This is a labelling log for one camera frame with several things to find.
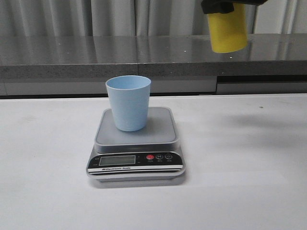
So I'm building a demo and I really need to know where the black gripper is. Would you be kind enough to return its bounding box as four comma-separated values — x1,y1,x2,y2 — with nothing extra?
201,0,267,14

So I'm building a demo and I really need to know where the yellow squeeze bottle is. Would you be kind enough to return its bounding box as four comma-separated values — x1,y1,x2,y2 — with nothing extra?
208,3,248,53

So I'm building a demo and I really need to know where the light blue plastic cup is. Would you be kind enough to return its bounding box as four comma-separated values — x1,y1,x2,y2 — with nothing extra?
106,75,151,132

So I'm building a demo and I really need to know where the digital kitchen scale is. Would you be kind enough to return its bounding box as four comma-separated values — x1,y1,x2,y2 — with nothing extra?
86,107,186,188

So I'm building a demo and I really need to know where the grey cabinet drawer front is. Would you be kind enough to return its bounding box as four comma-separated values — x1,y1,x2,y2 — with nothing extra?
216,82,307,94

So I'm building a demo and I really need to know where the grey stone counter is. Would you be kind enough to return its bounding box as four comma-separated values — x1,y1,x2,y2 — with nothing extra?
0,34,307,82

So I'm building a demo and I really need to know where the grey curtain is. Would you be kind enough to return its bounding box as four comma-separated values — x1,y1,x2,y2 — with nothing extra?
0,0,307,37

